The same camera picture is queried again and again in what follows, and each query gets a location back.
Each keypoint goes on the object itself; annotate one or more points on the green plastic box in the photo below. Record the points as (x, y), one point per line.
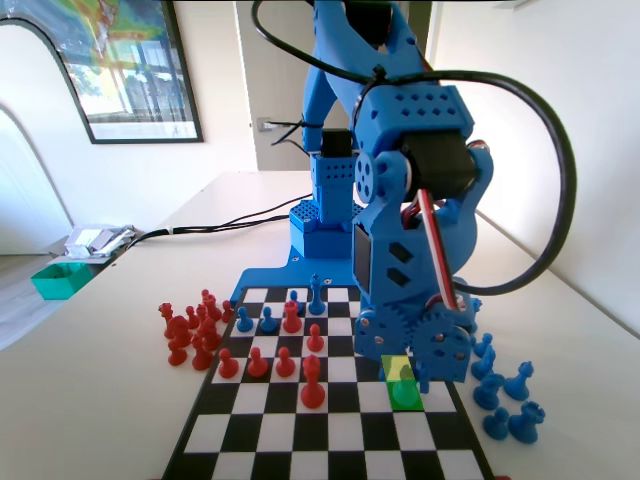
(55, 287)

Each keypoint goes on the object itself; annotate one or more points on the blue geared gripper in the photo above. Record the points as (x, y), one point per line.
(400, 332)

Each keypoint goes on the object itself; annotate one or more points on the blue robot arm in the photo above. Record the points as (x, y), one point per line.
(390, 50)

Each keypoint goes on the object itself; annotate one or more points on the pile of papers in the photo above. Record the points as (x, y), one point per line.
(90, 240)

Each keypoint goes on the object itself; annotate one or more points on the red chess king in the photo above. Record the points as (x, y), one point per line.
(312, 390)

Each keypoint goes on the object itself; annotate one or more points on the blue chess pawn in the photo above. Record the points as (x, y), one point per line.
(497, 427)
(268, 325)
(295, 295)
(243, 325)

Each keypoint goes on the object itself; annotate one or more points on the white arched panel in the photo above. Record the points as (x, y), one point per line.
(25, 175)

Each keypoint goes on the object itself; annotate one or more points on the white door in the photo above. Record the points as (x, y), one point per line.
(272, 90)

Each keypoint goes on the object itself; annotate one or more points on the blue chess king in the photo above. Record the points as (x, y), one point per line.
(315, 302)

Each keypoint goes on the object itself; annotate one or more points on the blue chess queen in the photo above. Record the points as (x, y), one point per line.
(478, 305)

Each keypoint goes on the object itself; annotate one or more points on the red chess pawn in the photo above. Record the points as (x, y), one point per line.
(257, 367)
(314, 342)
(205, 294)
(227, 368)
(176, 356)
(284, 367)
(192, 317)
(227, 312)

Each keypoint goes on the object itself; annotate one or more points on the red chess queen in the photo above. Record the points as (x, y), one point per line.
(166, 311)

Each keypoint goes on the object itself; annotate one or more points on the black framed picture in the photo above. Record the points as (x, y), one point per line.
(140, 75)

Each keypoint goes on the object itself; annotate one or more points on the blue chess rook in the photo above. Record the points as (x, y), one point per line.
(527, 425)

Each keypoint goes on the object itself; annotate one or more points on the black white chessboard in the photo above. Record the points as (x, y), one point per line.
(280, 430)

